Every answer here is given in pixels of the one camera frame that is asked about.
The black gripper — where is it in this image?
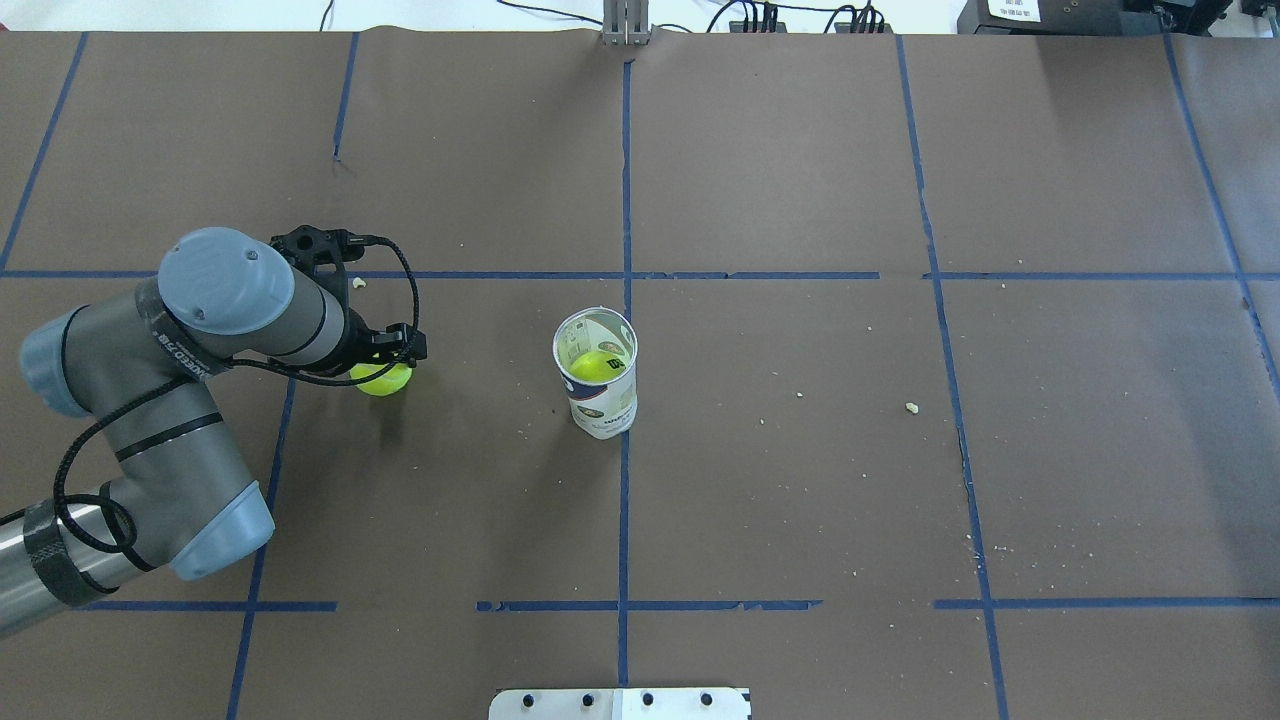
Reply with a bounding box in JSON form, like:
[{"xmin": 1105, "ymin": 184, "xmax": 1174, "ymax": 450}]
[{"xmin": 335, "ymin": 307, "xmax": 429, "ymax": 375}]

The yellow tennis ball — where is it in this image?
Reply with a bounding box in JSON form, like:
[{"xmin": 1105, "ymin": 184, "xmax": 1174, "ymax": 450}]
[{"xmin": 348, "ymin": 363, "xmax": 413, "ymax": 397}]

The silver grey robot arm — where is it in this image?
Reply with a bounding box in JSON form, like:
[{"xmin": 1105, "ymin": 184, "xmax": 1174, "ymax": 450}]
[{"xmin": 3, "ymin": 225, "xmax": 428, "ymax": 637}]

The tennis ball inside can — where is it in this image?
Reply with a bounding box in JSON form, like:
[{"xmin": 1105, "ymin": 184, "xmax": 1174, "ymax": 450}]
[{"xmin": 568, "ymin": 350, "xmax": 628, "ymax": 386}]

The clear tennis ball can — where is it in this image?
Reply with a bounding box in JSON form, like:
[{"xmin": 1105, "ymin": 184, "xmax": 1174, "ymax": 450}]
[{"xmin": 550, "ymin": 306, "xmax": 639, "ymax": 439}]

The black computer box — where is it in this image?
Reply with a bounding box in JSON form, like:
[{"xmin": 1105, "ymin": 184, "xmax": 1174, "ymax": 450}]
[{"xmin": 956, "ymin": 1, "xmax": 1164, "ymax": 37}]

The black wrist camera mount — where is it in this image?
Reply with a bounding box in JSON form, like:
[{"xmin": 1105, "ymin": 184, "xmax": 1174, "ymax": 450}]
[{"xmin": 269, "ymin": 225, "xmax": 369, "ymax": 297}]

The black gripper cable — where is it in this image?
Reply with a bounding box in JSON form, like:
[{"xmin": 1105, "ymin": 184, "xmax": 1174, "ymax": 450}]
[{"xmin": 50, "ymin": 233, "xmax": 421, "ymax": 591}]

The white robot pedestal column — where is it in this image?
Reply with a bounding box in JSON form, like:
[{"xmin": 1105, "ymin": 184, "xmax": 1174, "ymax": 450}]
[{"xmin": 488, "ymin": 687, "xmax": 753, "ymax": 719}]

